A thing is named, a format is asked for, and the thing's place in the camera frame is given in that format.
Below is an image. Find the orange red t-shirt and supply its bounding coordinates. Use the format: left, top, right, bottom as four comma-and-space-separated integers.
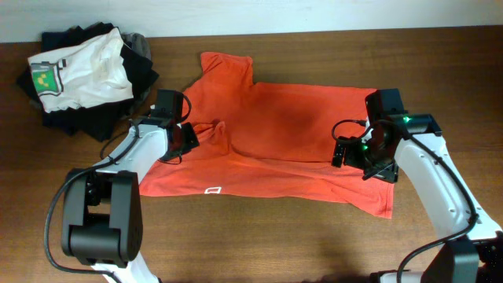
140, 52, 393, 219

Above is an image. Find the navy folded garment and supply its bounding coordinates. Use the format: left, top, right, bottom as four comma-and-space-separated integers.
42, 112, 79, 136

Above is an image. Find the grey folded garment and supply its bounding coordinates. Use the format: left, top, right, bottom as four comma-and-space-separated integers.
121, 33, 152, 60

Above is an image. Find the white folded t-shirt green print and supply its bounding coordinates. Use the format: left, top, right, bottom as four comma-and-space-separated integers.
28, 28, 134, 113

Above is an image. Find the black folded garment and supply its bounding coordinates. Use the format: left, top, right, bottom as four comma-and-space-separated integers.
17, 22, 159, 142

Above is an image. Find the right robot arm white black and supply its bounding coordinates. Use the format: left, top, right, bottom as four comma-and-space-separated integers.
332, 114, 502, 282

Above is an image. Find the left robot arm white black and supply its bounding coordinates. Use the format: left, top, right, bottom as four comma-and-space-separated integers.
61, 118, 199, 282

